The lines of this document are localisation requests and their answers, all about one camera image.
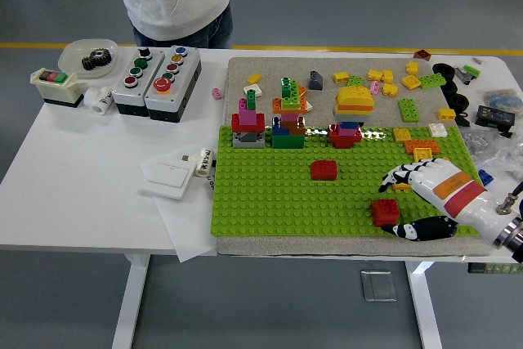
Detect white plastic bowl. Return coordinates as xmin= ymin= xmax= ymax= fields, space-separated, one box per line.
xmin=58 ymin=38 xmax=120 ymax=79

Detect white wall switch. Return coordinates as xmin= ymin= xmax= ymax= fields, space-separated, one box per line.
xmin=140 ymin=159 xmax=195 ymax=201

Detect dark green tall brick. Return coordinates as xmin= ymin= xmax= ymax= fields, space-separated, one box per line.
xmin=280 ymin=77 xmax=300 ymax=99

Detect grey slope brick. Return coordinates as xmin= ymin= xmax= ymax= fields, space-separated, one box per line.
xmin=308 ymin=70 xmax=326 ymax=91

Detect grey emergency stop box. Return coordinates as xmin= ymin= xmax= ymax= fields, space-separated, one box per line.
xmin=144 ymin=45 xmax=203 ymax=123

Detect table height control panel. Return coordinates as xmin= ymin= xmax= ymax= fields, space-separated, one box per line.
xmin=467 ymin=262 xmax=523 ymax=275

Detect clear bag metal screws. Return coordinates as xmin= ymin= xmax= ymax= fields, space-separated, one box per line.
xmin=463 ymin=127 xmax=523 ymax=181

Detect red square brick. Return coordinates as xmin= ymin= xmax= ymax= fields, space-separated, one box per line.
xmin=372 ymin=213 xmax=400 ymax=227
xmin=370 ymin=198 xmax=400 ymax=219

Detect red long brick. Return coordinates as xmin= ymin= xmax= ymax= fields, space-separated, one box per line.
xmin=231 ymin=113 xmax=266 ymax=132

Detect green studded baseplate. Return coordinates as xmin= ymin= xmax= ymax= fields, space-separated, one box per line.
xmin=210 ymin=123 xmax=484 ymax=239

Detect white table leg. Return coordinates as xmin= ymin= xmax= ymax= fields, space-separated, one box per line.
xmin=405 ymin=261 xmax=444 ymax=349
xmin=111 ymin=253 xmax=151 ymax=349

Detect orange long brick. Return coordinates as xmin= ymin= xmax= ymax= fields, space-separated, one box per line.
xmin=334 ymin=101 xmax=373 ymax=115
xmin=272 ymin=96 xmax=310 ymax=114

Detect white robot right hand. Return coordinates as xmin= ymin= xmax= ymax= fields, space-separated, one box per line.
xmin=378 ymin=156 xmax=512 ymax=243

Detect grey long brick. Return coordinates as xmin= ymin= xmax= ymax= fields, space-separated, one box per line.
xmin=333 ymin=110 xmax=371 ymax=123

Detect black metal gear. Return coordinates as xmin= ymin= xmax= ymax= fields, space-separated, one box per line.
xmin=81 ymin=47 xmax=114 ymax=71

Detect clear bag blue parts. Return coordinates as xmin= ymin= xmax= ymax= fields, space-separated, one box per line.
xmin=483 ymin=88 xmax=523 ymax=111

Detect orange flat plate brick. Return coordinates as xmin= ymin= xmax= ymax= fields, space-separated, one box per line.
xmin=403 ymin=138 xmax=440 ymax=156

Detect red wide base brick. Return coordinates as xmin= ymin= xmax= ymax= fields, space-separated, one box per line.
xmin=328 ymin=124 xmax=364 ymax=149

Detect white paper sheet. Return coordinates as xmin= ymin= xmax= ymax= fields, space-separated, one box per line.
xmin=138 ymin=151 xmax=218 ymax=263

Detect grey-brown mat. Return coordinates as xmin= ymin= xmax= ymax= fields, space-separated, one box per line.
xmin=215 ymin=56 xmax=503 ymax=258

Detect white pipe tee fitting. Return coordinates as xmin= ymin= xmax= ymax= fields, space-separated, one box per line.
xmin=83 ymin=86 xmax=114 ymax=115

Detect grey metal bracket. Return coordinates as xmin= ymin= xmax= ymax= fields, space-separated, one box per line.
xmin=454 ymin=65 xmax=473 ymax=86

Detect yellow domed brick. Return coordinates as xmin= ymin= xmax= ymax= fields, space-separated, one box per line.
xmin=335 ymin=85 xmax=376 ymax=108

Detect white printed pipe fitting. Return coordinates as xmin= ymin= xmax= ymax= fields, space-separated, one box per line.
xmin=194 ymin=146 xmax=217 ymax=178

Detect metal floor plate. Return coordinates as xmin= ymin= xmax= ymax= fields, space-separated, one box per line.
xmin=360 ymin=269 xmax=398 ymax=303

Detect grey wide brick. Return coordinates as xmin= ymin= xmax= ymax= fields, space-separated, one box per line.
xmin=232 ymin=131 xmax=266 ymax=149

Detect dark green long brick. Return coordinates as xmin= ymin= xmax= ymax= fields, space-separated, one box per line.
xmin=271 ymin=134 xmax=306 ymax=149

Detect grey three-button control box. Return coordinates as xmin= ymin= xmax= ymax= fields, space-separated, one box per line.
xmin=111 ymin=47 xmax=167 ymax=117

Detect yellow square brick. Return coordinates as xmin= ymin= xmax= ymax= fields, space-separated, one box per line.
xmin=391 ymin=127 xmax=413 ymax=144

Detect cream switch box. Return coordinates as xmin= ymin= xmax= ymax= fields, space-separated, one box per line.
xmin=30 ymin=67 xmax=79 ymax=108

